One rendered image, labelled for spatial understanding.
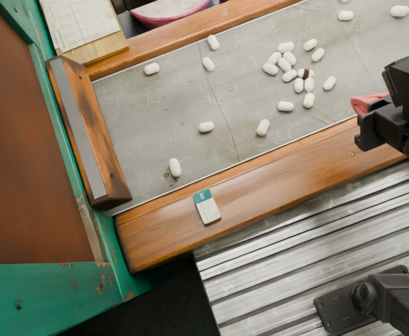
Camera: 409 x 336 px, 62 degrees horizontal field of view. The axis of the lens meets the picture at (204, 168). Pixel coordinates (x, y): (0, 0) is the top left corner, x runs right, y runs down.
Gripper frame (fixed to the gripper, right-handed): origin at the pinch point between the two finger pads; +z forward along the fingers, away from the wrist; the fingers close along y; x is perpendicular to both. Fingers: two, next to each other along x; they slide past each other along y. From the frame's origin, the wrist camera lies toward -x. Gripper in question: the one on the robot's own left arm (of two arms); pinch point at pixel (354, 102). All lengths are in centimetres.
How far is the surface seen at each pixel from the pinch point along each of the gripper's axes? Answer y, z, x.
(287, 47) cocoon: 1.1, 21.5, -5.3
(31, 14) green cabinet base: 49, 35, -26
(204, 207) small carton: 31.1, 0.2, 9.2
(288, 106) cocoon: 7.0, 11.9, 2.9
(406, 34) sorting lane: -25.0, 17.7, 0.5
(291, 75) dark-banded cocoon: 3.2, 16.8, -1.1
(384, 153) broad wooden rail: -5.3, -1.0, 13.0
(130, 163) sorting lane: 41.5, 14.5, 3.0
